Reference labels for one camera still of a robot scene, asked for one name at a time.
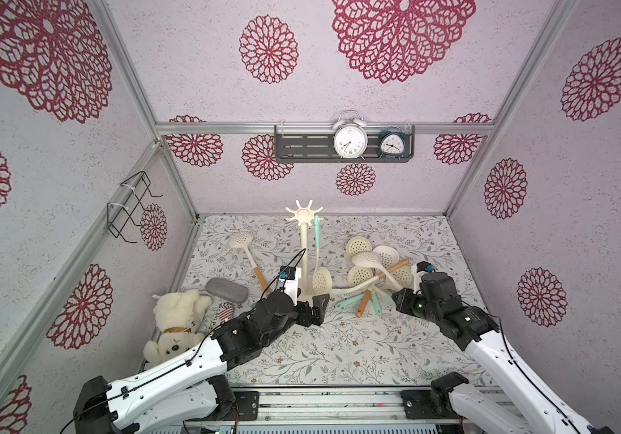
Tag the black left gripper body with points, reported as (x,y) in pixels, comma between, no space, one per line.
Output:
(303,317)

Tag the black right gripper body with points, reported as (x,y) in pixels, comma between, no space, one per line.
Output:
(407,300)

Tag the cream skimmer round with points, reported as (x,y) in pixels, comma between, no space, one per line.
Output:
(356,245)

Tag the cream skimmer green handle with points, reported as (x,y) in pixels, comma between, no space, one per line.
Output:
(357,275)
(321,278)

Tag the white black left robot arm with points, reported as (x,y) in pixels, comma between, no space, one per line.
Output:
(193,385)

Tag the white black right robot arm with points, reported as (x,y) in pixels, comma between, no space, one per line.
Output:
(477,334)

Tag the cream skimmer near left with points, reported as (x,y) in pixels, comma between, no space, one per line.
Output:
(404,276)

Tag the cream skimmer behind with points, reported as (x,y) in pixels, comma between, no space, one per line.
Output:
(388,256)

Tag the cream skimmer edge-on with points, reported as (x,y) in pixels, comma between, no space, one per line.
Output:
(371,260)

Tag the cream utensil rack stand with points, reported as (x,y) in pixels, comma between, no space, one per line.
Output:
(304,216)

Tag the flag pattern packet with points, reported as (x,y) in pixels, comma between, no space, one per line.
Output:
(226,311)

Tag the grey oblong case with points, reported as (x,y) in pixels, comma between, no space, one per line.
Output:
(227,290)

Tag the white teddy bear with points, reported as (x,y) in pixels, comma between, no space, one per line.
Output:
(178,317)

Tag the dark green alarm clock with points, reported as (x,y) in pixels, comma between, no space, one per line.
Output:
(392,144)

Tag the white alarm clock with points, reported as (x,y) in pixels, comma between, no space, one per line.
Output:
(350,139)

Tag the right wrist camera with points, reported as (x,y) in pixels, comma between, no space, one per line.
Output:
(418,271)

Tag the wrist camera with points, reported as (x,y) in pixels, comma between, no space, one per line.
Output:
(418,271)
(289,282)

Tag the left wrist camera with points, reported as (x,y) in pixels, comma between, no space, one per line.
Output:
(289,282)

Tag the lone skimmer orange handle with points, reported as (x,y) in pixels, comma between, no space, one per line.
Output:
(241,241)

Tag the metal base rail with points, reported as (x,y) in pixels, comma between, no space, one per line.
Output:
(297,409)

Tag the grey wall shelf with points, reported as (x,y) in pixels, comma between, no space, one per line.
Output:
(319,148)

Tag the black wire wall rack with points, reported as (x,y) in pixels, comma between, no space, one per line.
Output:
(120,214)

